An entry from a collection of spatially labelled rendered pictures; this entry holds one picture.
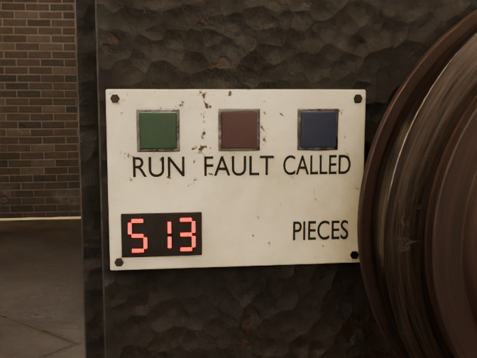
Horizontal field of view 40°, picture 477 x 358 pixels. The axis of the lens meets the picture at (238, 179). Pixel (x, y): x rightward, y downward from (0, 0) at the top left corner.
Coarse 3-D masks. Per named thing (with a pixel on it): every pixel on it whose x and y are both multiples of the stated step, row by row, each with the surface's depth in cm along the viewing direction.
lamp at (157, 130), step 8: (144, 112) 63; (152, 112) 64; (160, 112) 64; (168, 112) 64; (144, 120) 64; (152, 120) 64; (160, 120) 64; (168, 120) 64; (176, 120) 64; (144, 128) 64; (152, 128) 64; (160, 128) 64; (168, 128) 64; (176, 128) 64; (144, 136) 64; (152, 136) 64; (160, 136) 64; (168, 136) 64; (176, 136) 64; (144, 144) 64; (152, 144) 64; (160, 144) 64; (168, 144) 64; (176, 144) 64
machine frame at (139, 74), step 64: (128, 0) 64; (192, 0) 65; (256, 0) 66; (320, 0) 67; (384, 0) 67; (448, 0) 68; (128, 64) 65; (192, 64) 66; (256, 64) 67; (320, 64) 68; (384, 64) 68; (128, 320) 68; (192, 320) 69; (256, 320) 70; (320, 320) 71
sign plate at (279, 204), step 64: (128, 128) 64; (192, 128) 65; (128, 192) 65; (192, 192) 66; (256, 192) 66; (320, 192) 67; (128, 256) 65; (192, 256) 66; (256, 256) 67; (320, 256) 68
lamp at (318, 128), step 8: (304, 112) 65; (312, 112) 66; (320, 112) 66; (328, 112) 66; (304, 120) 66; (312, 120) 66; (320, 120) 66; (328, 120) 66; (304, 128) 66; (312, 128) 66; (320, 128) 66; (328, 128) 66; (304, 136) 66; (312, 136) 66; (320, 136) 66; (328, 136) 66; (304, 144) 66; (312, 144) 66; (320, 144) 66; (328, 144) 66
